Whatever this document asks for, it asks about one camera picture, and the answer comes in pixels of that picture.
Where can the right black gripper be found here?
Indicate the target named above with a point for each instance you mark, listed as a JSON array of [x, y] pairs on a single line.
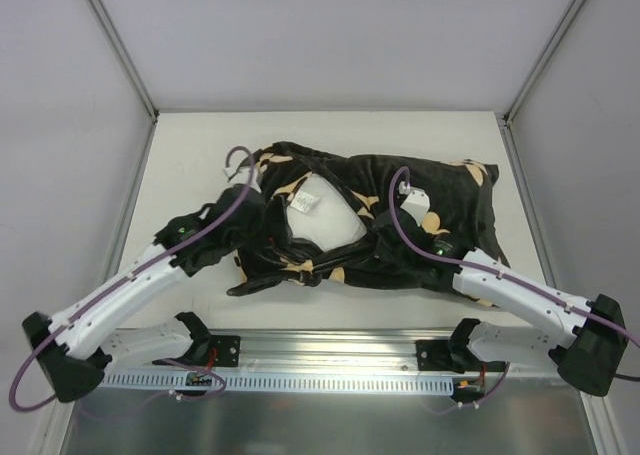
[[395, 220]]

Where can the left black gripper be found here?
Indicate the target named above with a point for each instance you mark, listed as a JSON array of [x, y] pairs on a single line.
[[255, 201]]

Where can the black floral plush pillowcase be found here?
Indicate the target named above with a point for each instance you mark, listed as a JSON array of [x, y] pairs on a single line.
[[460, 210]]

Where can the white pillow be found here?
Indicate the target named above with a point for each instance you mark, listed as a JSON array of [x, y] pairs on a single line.
[[332, 224]]

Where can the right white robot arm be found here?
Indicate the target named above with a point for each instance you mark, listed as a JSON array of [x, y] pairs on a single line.
[[583, 340]]

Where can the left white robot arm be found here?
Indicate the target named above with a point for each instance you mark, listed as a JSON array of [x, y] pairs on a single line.
[[77, 347]]

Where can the white pillow care label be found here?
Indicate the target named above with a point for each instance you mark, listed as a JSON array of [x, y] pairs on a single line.
[[304, 202]]

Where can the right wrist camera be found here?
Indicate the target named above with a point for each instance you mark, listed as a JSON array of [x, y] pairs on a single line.
[[414, 201]]

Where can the right black base bracket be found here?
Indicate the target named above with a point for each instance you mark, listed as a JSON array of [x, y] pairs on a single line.
[[434, 355]]

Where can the black base bracket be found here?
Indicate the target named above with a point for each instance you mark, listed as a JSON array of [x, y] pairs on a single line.
[[434, 355], [222, 351]]

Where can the left black base bracket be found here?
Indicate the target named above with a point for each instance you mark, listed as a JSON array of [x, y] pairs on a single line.
[[222, 351]]

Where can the aluminium mounting rail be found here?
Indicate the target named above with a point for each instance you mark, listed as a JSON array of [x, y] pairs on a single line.
[[367, 353]]

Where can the white slotted cable duct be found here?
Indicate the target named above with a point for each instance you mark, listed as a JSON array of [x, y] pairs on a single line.
[[147, 379]]

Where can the left aluminium frame post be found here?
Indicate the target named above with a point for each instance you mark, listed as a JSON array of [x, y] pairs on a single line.
[[104, 20]]

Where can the aluminium frame post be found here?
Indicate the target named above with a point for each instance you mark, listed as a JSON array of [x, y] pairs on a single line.
[[104, 20], [564, 24]]

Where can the right aluminium frame post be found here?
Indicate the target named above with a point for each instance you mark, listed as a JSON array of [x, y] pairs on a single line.
[[564, 24]]

